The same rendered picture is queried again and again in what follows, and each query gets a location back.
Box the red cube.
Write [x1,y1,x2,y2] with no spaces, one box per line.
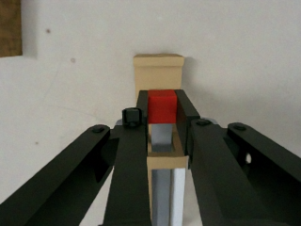
[148,89,177,124]

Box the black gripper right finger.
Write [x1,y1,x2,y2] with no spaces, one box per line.
[174,89,301,226]

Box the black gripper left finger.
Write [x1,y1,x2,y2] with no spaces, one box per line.
[0,90,152,226]

